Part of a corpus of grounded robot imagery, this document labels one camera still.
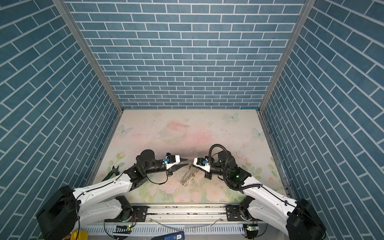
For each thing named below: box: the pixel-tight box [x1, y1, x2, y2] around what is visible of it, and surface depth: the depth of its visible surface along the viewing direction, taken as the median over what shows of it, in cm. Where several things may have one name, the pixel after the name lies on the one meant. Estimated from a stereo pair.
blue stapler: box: [151, 231, 185, 240], surface depth 66 cm
